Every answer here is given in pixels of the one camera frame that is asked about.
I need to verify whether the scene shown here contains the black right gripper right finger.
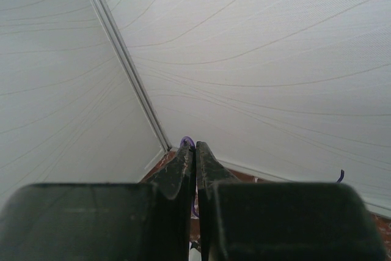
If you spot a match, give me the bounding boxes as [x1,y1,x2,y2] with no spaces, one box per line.
[195,142,386,260]

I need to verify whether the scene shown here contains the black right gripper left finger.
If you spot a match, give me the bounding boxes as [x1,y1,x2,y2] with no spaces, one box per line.
[1,145,195,260]

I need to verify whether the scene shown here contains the thin purple wire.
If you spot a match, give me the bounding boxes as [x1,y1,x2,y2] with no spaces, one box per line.
[180,136,345,218]

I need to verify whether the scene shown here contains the aluminium corner post left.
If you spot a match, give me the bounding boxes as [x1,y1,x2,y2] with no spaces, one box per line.
[90,0,172,152]

